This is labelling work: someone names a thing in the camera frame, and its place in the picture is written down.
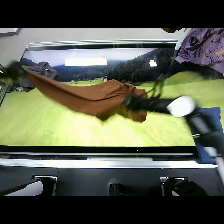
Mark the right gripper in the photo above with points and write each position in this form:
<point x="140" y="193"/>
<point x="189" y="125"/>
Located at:
<point x="146" y="104"/>

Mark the brown garment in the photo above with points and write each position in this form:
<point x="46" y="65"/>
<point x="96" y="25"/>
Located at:
<point x="86" y="95"/>

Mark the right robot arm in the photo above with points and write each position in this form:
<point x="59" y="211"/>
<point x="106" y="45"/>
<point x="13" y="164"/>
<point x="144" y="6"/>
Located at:
<point x="206" y="130"/>

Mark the blue garment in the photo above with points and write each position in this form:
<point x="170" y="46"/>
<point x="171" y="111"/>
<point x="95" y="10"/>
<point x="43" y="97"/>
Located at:
<point x="213" y="115"/>

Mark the purple printed garment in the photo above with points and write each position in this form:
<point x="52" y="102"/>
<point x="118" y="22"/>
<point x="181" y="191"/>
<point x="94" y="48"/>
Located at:
<point x="203" y="46"/>

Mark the silver frame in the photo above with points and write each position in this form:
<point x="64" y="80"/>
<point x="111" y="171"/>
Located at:
<point x="100" y="163"/>

